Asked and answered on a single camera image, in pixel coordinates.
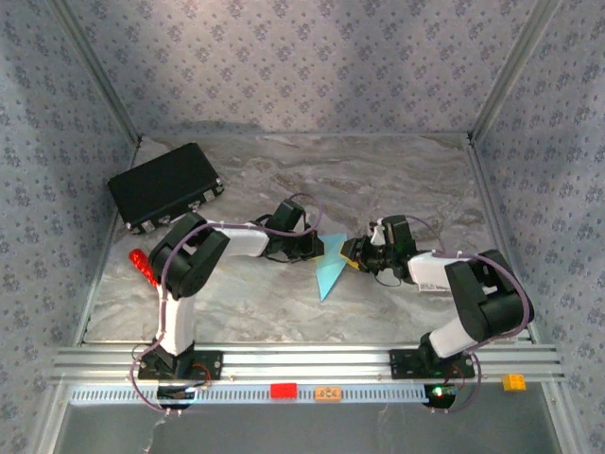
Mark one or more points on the light blue paper sheet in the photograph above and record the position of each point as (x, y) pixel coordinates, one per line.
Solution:
(328, 274)

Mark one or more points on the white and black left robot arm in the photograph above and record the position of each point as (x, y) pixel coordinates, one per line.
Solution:
(177, 326)

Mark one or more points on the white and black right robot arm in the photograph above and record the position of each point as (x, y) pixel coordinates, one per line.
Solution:
(449, 338)

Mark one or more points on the small picture card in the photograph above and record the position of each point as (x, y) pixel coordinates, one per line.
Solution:
(435, 288)

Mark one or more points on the black hard case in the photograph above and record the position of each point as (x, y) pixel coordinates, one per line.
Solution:
(160, 184)

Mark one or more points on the orange toy brick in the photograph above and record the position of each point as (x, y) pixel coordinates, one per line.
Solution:
(328, 394)

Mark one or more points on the red toy brick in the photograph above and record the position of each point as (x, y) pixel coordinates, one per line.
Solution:
(283, 391)

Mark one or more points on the red glitter cylinder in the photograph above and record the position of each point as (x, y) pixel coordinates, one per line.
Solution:
(139, 262)

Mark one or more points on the yellow toy brick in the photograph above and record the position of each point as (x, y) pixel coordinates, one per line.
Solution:
(513, 382)

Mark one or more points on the aluminium side rail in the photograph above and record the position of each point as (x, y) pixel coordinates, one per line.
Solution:
(494, 213)
(86, 321)

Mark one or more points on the aluminium mounting rail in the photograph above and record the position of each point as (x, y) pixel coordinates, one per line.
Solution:
(302, 364)

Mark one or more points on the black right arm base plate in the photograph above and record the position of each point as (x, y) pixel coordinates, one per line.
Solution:
(402, 364)

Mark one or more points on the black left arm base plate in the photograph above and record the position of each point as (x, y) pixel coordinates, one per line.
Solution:
(212, 364)

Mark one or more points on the aluminium frame post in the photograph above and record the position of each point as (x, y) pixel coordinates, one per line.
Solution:
(510, 71)
(100, 71)

